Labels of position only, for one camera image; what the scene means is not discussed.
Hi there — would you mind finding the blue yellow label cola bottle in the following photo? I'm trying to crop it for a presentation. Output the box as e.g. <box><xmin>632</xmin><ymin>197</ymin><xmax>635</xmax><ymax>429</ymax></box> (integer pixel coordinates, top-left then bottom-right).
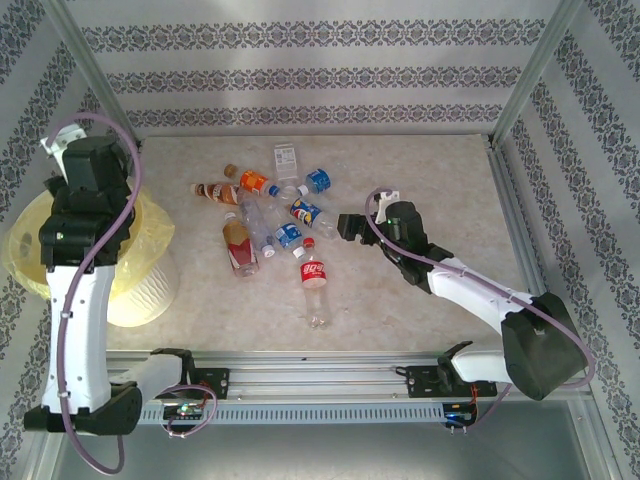
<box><xmin>269</xmin><ymin>184</ymin><xmax>342</xmax><ymax>239</ymax></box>

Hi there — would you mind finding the blue label clear plastic bottle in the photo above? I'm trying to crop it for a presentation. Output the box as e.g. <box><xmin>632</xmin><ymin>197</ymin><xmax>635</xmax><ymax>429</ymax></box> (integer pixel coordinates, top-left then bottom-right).
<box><xmin>263</xmin><ymin>199</ymin><xmax>307</xmax><ymax>260</ymax></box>
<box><xmin>297</xmin><ymin>167</ymin><xmax>335</xmax><ymax>197</ymax></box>

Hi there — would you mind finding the red label cola bottle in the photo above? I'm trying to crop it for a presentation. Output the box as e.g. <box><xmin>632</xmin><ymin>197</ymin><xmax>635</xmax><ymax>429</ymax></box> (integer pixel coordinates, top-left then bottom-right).
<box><xmin>298</xmin><ymin>237</ymin><xmax>333</xmax><ymax>331</ymax></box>

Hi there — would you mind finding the clear ribbed water bottle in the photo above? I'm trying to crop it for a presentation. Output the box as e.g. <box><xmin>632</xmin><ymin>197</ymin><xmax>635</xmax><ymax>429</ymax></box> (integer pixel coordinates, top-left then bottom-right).
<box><xmin>238</xmin><ymin>198</ymin><xmax>278</xmax><ymax>260</ymax></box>

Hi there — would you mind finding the orange label soda bottle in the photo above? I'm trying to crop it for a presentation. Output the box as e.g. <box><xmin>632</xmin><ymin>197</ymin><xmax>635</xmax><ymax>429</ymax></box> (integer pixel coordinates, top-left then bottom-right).
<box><xmin>223</xmin><ymin>163</ymin><xmax>282</xmax><ymax>198</ymax></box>

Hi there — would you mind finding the brown red label bottle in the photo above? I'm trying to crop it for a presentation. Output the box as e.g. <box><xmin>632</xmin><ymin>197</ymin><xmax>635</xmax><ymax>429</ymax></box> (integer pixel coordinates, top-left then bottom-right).
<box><xmin>221</xmin><ymin>211</ymin><xmax>262</xmax><ymax>278</ymax></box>

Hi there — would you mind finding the brown label milk tea bottle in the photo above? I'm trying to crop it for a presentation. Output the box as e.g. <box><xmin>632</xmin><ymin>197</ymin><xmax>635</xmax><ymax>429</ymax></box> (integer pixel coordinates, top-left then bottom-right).
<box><xmin>191</xmin><ymin>181</ymin><xmax>242</xmax><ymax>207</ymax></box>

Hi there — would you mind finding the white bin with yellow bag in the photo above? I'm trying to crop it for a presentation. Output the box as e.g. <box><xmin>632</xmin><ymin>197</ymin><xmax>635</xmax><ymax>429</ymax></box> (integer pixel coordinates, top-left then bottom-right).
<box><xmin>2</xmin><ymin>187</ymin><xmax>177</xmax><ymax>301</ymax></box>

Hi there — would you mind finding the white ribbed bin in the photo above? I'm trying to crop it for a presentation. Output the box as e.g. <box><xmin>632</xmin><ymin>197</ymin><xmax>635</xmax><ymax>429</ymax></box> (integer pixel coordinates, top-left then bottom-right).
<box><xmin>89</xmin><ymin>244</ymin><xmax>181</xmax><ymax>330</ymax></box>

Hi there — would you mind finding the small controller board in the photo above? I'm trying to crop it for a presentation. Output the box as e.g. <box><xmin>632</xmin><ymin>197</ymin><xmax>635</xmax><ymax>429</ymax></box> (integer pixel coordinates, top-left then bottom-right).
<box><xmin>443</xmin><ymin>407</ymin><xmax>479</xmax><ymax>427</ymax></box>
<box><xmin>162</xmin><ymin>403</ymin><xmax>205</xmax><ymax>421</ymax></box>

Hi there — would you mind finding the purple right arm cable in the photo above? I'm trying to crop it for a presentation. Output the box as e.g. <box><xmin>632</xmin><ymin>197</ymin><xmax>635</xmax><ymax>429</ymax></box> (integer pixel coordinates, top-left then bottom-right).
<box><xmin>364</xmin><ymin>188</ymin><xmax>597</xmax><ymax>431</ymax></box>

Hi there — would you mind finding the aluminium side rail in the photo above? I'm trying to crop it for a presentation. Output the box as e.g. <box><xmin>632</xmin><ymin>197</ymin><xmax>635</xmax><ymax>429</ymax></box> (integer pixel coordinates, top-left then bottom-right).
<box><xmin>487</xmin><ymin>137</ymin><xmax>556</xmax><ymax>361</ymax></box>

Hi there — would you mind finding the aluminium frame post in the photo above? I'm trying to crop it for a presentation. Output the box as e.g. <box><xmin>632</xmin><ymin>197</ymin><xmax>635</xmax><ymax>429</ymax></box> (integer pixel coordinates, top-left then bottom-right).
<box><xmin>44</xmin><ymin>0</ymin><xmax>144</xmax><ymax>154</ymax></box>
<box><xmin>489</xmin><ymin>0</ymin><xmax>591</xmax><ymax>151</ymax></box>

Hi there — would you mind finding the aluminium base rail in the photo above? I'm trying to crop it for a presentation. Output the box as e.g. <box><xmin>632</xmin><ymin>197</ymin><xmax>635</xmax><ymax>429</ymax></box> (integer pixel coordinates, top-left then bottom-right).
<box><xmin>49</xmin><ymin>349</ymin><xmax>589</xmax><ymax>401</ymax></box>

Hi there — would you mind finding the grey slotted cable duct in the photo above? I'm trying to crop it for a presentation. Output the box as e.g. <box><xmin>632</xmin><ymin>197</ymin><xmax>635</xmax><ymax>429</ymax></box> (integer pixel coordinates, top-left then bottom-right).
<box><xmin>67</xmin><ymin>402</ymin><xmax>449</xmax><ymax>426</ymax></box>

